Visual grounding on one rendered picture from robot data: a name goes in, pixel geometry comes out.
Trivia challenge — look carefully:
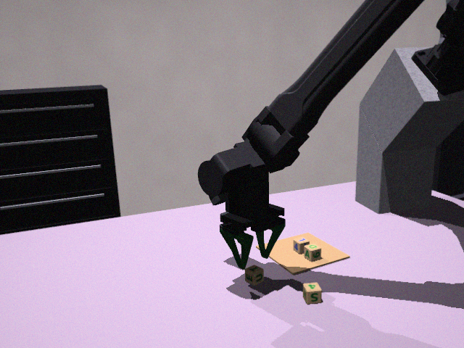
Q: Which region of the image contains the brown letter block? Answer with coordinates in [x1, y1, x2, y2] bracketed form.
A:
[303, 283, 322, 305]
[293, 237, 310, 254]
[304, 244, 321, 262]
[245, 265, 264, 286]

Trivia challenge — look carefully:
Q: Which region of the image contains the tan flat mat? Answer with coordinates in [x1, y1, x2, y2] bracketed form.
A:
[269, 233, 350, 275]

